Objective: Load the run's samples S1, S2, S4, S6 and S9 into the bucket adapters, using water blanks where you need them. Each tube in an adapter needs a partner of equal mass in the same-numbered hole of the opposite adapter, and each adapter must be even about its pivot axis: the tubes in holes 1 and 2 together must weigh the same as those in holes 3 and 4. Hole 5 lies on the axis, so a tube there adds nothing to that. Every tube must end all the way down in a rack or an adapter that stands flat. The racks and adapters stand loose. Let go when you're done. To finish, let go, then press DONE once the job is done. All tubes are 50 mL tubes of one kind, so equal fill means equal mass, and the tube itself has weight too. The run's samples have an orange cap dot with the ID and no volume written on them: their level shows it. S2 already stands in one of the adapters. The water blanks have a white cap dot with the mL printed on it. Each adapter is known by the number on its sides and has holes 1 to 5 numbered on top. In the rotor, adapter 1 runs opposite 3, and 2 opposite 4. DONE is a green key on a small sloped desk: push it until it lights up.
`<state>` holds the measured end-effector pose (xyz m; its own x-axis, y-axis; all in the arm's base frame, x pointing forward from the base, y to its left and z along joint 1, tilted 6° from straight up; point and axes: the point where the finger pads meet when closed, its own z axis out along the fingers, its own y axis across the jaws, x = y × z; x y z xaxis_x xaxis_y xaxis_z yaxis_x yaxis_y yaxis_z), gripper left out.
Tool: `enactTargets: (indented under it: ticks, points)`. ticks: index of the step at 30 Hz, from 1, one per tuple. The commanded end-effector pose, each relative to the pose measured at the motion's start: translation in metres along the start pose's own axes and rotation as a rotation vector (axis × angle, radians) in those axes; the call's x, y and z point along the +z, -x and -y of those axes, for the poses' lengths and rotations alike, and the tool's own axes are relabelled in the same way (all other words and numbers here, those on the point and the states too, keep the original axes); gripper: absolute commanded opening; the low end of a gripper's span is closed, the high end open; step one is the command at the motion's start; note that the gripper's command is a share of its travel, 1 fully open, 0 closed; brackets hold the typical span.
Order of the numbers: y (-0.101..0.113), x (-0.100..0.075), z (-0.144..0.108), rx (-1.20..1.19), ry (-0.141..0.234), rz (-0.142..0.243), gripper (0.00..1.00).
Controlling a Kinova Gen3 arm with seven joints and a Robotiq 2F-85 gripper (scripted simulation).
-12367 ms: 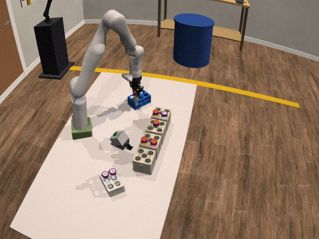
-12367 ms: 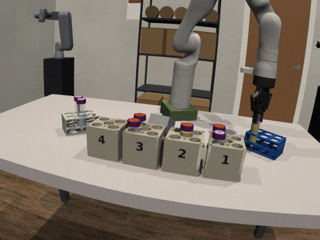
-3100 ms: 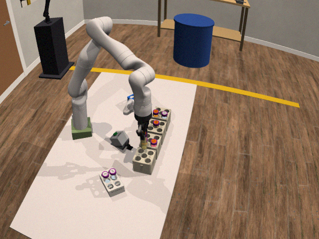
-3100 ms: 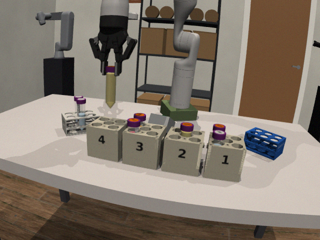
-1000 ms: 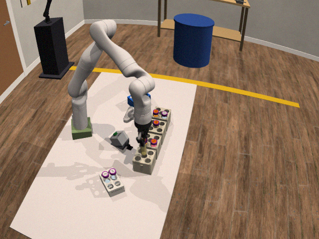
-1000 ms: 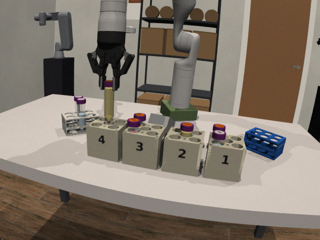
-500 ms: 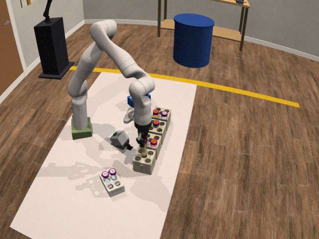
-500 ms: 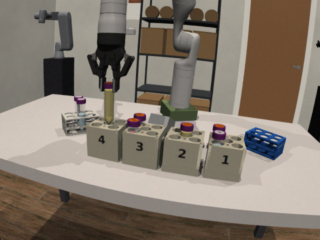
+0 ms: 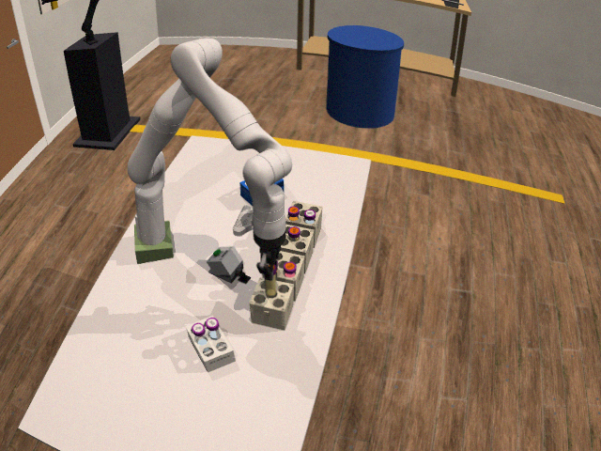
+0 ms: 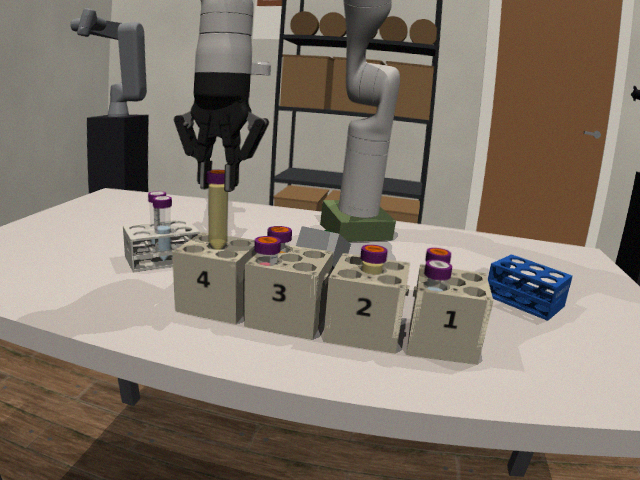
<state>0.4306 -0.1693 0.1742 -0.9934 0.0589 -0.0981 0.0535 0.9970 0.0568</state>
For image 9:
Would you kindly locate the conical tube with pink liquid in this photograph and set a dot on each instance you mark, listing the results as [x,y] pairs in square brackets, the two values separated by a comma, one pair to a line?
[290,269]

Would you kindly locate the blue tube rack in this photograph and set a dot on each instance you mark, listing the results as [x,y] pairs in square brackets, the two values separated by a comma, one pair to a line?
[244,191]

